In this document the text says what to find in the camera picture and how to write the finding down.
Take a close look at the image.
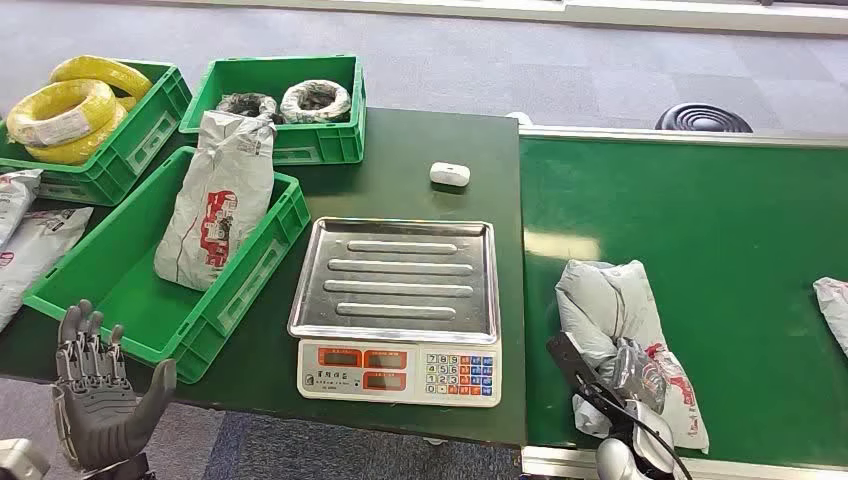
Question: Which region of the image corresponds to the electronic scale with steel pan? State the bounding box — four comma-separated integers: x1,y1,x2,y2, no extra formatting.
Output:
286,216,504,409

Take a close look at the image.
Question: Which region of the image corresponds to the large flat grey mailer package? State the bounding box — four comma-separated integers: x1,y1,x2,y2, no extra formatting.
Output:
0,206,95,333

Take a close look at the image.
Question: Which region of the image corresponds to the dark wrapped wire coil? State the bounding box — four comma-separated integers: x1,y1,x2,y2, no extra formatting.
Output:
215,91,287,126

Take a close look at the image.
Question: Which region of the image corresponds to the green crate with yellow coils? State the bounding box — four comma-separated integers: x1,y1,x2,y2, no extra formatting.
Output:
0,58,194,207

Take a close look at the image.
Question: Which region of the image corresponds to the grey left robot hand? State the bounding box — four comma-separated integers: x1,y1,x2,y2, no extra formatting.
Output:
52,299,178,474

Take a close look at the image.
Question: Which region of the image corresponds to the green crate with wrapped coils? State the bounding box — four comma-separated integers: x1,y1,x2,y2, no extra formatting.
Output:
178,54,368,166

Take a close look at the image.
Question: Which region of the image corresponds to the tall grey red-print package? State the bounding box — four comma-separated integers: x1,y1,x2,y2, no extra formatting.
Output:
153,109,278,293

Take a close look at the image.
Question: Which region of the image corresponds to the green conveyor belt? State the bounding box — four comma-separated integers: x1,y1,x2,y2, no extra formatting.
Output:
517,125,848,480

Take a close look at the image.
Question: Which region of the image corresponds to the yellow wire coil with label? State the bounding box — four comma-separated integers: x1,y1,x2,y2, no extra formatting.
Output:
5,78,119,149

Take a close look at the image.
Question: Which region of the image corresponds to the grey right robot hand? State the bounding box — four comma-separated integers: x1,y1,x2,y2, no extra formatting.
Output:
610,337,670,417

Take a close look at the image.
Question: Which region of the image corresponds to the flat white red-print package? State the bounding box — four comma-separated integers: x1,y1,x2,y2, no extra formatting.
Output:
812,276,848,360

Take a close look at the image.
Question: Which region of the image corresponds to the black ribbed round object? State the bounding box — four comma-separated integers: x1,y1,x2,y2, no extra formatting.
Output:
654,102,755,134

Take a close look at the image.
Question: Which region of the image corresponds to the small white plastic case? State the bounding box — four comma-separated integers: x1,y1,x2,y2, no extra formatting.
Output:
428,161,472,189

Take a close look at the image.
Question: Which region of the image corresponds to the white wrapped wire coil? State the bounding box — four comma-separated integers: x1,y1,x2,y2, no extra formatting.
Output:
279,79,353,126

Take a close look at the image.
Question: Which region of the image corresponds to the large green delivery crate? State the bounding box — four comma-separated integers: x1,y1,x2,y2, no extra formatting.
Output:
23,145,312,386

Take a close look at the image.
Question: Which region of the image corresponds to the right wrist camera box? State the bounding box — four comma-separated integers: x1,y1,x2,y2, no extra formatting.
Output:
545,331,625,413

